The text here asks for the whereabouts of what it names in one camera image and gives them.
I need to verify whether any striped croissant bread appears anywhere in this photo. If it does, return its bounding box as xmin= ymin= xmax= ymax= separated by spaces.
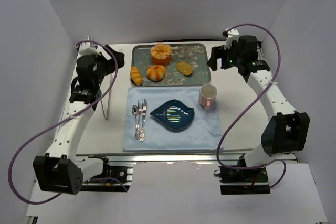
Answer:
xmin=130 ymin=66 xmax=142 ymax=86

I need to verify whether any round striped bun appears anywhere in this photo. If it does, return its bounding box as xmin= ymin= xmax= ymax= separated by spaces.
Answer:
xmin=146 ymin=65 xmax=166 ymax=81

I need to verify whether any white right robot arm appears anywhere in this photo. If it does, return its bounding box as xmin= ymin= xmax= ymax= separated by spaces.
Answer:
xmin=207 ymin=36 xmax=310 ymax=168

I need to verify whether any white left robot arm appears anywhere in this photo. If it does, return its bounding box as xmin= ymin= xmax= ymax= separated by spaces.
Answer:
xmin=33 ymin=45 xmax=125 ymax=195

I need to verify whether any brown bread slice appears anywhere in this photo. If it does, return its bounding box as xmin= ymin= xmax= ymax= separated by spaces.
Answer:
xmin=176 ymin=62 xmax=193 ymax=76

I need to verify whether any pink mug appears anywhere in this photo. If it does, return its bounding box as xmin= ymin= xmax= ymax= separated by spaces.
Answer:
xmin=198 ymin=84 xmax=217 ymax=110

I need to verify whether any orange bundt cake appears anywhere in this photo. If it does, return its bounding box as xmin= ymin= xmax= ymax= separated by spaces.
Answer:
xmin=150 ymin=43 xmax=172 ymax=66

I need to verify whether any floral metal tray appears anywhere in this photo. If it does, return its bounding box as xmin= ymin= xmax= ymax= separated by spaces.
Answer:
xmin=131 ymin=42 xmax=211 ymax=87

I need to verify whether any silver spoon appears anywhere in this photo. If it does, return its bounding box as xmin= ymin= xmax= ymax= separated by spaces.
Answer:
xmin=132 ymin=105 xmax=140 ymax=140

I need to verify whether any silver fork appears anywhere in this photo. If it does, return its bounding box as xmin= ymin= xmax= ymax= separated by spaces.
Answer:
xmin=138 ymin=99 xmax=146 ymax=142

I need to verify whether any dark blue leaf plate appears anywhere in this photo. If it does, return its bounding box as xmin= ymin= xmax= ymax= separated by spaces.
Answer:
xmin=150 ymin=99 xmax=195 ymax=131

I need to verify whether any light blue placemat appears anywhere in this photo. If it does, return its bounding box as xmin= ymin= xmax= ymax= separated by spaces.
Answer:
xmin=123 ymin=87 xmax=222 ymax=152

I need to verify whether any silver table knife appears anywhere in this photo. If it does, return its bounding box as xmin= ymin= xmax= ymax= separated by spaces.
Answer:
xmin=140 ymin=99 xmax=147 ymax=142

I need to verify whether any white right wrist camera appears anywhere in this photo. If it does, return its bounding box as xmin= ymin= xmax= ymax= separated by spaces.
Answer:
xmin=222 ymin=29 xmax=240 ymax=50

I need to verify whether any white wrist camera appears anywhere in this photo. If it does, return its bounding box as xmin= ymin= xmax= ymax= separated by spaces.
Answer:
xmin=222 ymin=29 xmax=240 ymax=50
xmin=77 ymin=36 xmax=102 ymax=56

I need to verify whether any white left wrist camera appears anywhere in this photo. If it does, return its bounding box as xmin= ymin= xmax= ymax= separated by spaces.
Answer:
xmin=77 ymin=36 xmax=102 ymax=56

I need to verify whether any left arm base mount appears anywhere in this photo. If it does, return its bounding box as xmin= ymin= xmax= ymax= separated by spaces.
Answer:
xmin=75 ymin=155 xmax=130 ymax=193

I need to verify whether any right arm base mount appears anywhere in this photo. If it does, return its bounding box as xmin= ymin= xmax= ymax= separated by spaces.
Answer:
xmin=214 ymin=166 xmax=270 ymax=195

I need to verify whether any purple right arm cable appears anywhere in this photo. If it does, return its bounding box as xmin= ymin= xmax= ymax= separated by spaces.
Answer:
xmin=215 ymin=23 xmax=287 ymax=189

